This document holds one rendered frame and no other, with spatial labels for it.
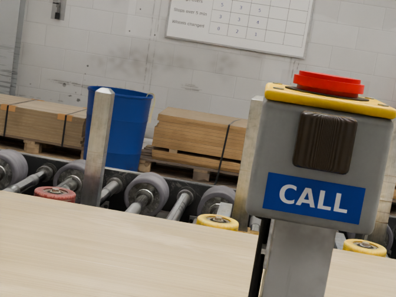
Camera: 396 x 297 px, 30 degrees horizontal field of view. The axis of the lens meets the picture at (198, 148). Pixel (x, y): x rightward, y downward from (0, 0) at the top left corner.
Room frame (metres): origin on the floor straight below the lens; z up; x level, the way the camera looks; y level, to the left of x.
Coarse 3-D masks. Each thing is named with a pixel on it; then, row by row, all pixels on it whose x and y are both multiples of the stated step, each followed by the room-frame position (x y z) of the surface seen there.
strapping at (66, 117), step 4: (32, 100) 7.01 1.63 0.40; (40, 100) 7.11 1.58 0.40; (4, 104) 6.40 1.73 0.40; (8, 104) 6.44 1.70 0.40; (4, 108) 6.40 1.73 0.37; (8, 108) 6.40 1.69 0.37; (12, 108) 6.39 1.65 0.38; (76, 112) 6.63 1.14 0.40; (60, 116) 6.35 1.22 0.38; (64, 116) 6.34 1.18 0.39; (68, 116) 6.34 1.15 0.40; (64, 120) 6.34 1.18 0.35; (68, 120) 6.34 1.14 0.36; (64, 124) 6.34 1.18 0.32; (4, 128) 6.40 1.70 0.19; (64, 128) 6.34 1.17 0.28; (4, 132) 6.40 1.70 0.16; (64, 132) 6.34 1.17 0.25; (4, 136) 6.40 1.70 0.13
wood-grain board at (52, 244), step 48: (0, 192) 1.35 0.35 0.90; (0, 240) 1.06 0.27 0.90; (48, 240) 1.10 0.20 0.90; (96, 240) 1.13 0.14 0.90; (144, 240) 1.18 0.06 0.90; (192, 240) 1.22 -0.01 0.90; (240, 240) 1.27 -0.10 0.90; (0, 288) 0.87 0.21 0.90; (48, 288) 0.90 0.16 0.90; (96, 288) 0.92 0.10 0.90; (144, 288) 0.95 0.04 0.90; (192, 288) 0.98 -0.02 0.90; (240, 288) 1.01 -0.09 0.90; (336, 288) 1.08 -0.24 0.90; (384, 288) 1.12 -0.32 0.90
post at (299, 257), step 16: (288, 224) 0.41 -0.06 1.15; (272, 240) 0.41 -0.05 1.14; (288, 240) 0.41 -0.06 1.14; (304, 240) 0.41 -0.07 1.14; (320, 240) 0.40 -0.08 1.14; (256, 256) 0.42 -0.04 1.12; (272, 256) 0.41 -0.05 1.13; (288, 256) 0.41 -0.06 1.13; (304, 256) 0.41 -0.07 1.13; (320, 256) 0.40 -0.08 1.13; (256, 272) 0.42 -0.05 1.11; (272, 272) 0.41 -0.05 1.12; (288, 272) 0.41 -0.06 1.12; (304, 272) 0.41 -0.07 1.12; (320, 272) 0.40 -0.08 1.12; (256, 288) 0.42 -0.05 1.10; (272, 288) 0.41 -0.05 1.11; (288, 288) 0.41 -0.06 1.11; (304, 288) 0.41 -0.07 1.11; (320, 288) 0.40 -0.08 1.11
